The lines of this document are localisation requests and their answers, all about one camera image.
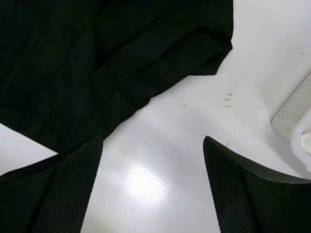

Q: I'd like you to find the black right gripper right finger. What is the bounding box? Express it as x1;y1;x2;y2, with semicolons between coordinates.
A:
203;136;311;233

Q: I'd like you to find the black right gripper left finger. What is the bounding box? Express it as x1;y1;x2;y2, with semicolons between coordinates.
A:
0;135;103;233

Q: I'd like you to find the black pleated skirt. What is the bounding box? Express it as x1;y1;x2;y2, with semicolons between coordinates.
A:
0;0;234;152

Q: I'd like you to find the white skirt in basket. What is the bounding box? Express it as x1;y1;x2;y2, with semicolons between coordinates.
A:
301;129;311;154

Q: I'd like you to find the white plastic basket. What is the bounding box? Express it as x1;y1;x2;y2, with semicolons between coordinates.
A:
272;76;311;171

